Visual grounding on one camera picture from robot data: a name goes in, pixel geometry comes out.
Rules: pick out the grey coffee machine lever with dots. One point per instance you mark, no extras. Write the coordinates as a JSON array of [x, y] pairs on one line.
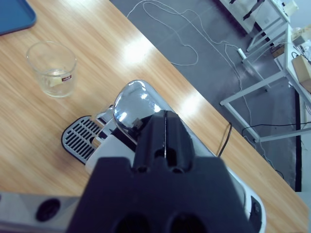
[[133, 102]]

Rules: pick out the white capsule coffee machine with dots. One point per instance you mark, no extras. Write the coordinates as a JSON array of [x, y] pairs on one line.
[[114, 148]]

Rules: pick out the cardboard box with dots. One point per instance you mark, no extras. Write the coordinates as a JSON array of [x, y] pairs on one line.
[[302, 70]]

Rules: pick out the white metal rack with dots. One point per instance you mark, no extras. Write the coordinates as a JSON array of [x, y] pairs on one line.
[[267, 14]]

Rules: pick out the white power strip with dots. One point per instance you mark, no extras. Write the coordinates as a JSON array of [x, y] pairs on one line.
[[242, 53]]

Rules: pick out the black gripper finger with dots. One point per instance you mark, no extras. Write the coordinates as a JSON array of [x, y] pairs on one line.
[[150, 140], [178, 140]]

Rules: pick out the clear glass cup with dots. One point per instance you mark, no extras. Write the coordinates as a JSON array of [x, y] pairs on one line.
[[56, 82]]

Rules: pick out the teal plastic tray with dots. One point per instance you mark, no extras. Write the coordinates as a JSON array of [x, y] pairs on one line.
[[14, 14]]

